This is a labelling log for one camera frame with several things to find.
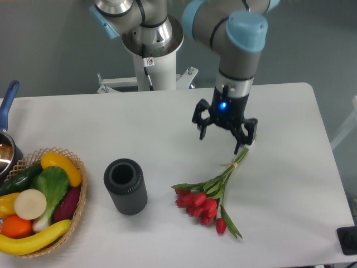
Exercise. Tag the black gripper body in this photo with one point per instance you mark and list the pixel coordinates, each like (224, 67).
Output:
(227, 111)

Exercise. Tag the green bok choy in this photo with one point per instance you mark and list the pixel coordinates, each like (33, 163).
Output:
(53, 183)

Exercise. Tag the yellow bell pepper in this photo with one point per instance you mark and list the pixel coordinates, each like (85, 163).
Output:
(7, 203)

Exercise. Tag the dark grey ribbed vase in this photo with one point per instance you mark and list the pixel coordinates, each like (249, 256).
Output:
(124, 181)

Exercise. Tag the blue handled saucepan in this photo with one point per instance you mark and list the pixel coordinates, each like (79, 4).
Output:
(10, 153)

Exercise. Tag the yellow banana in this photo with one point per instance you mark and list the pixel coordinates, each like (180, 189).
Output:
(23, 246)

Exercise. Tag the cream round slice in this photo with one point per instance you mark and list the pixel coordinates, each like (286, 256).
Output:
(30, 204)

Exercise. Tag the green cucumber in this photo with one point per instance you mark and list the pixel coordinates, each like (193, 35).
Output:
(21, 181)

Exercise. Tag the woven wicker basket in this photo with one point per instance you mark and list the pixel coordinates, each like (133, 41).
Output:
(34, 158)

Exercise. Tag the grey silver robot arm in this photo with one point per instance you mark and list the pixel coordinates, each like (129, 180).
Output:
(235, 30)

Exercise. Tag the yellow squash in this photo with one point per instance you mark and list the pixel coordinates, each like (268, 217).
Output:
(58, 160)

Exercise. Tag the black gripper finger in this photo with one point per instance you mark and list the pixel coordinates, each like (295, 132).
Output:
(201, 122)
(244, 133)

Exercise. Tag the purple sweet potato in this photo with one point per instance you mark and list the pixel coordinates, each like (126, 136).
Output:
(67, 207)

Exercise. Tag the black device at edge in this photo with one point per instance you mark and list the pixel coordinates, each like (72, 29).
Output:
(347, 239)

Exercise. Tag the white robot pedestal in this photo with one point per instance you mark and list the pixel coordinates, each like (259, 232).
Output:
(153, 50)

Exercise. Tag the orange fruit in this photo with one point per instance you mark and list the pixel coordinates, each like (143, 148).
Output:
(16, 227)

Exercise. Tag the red tulip bouquet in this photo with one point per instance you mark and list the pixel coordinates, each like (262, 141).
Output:
(205, 200)

